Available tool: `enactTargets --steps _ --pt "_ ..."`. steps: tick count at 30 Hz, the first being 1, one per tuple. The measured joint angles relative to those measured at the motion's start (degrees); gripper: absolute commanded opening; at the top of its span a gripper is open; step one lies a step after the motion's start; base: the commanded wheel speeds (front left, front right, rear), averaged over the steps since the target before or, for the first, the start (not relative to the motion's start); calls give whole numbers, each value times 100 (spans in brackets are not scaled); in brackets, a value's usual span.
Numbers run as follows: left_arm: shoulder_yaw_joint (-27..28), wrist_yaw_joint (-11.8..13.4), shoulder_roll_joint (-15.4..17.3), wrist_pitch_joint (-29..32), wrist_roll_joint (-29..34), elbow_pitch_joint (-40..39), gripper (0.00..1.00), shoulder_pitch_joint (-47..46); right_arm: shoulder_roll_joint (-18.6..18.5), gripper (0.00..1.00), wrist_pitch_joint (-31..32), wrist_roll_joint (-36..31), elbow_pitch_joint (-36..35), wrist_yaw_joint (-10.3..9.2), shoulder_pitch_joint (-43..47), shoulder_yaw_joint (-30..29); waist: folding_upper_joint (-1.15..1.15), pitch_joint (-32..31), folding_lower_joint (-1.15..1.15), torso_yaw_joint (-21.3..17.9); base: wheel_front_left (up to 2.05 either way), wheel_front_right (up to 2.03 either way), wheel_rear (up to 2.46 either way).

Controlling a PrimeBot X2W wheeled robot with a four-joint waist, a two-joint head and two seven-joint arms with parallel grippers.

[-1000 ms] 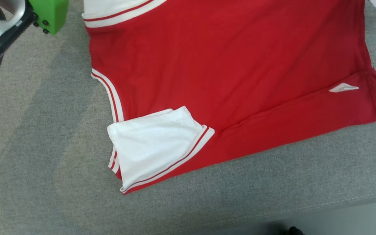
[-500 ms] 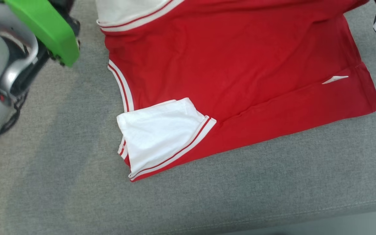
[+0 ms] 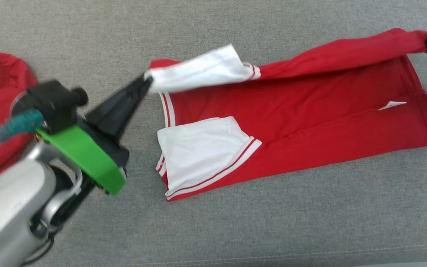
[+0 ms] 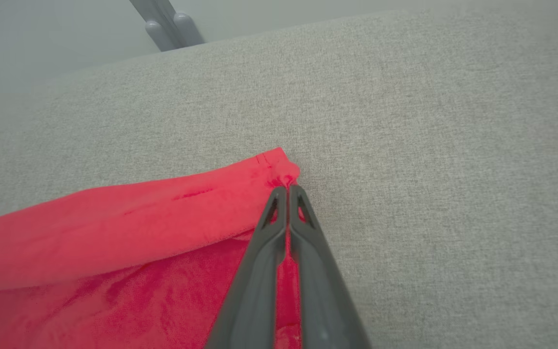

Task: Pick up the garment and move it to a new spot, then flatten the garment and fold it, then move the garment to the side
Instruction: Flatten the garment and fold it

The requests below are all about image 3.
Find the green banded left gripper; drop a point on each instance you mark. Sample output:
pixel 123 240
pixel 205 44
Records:
pixel 87 155

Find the red sleeveless jersey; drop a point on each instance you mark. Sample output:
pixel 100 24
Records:
pixel 2 159

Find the red and white jersey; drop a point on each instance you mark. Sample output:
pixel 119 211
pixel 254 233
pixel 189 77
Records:
pixel 310 111

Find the black round left gripper motor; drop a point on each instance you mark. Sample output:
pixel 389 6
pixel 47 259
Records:
pixel 17 104

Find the grey fabric sofa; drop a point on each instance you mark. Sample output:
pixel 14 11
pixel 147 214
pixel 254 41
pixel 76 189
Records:
pixel 235 230

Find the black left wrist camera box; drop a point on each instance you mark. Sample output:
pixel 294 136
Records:
pixel 54 100

